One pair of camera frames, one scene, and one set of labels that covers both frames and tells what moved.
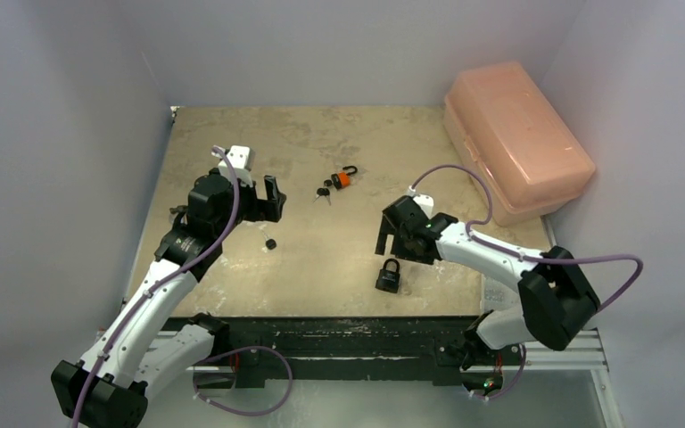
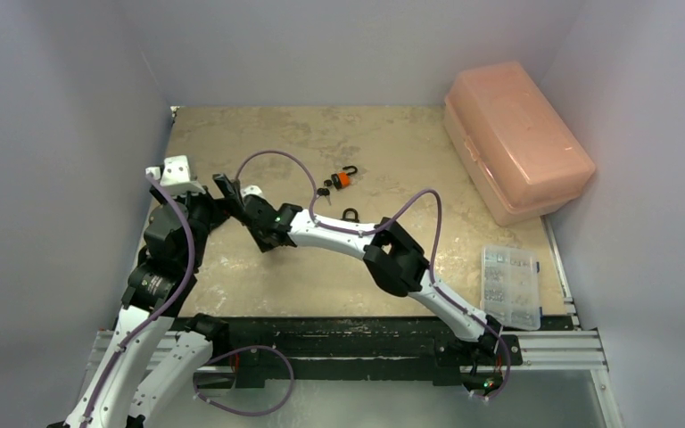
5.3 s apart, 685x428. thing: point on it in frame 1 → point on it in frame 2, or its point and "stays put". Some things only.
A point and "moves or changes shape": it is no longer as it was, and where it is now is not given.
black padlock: [388, 281] moves or changes shape
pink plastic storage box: [512, 136] stays put
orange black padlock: [342, 179] stays put
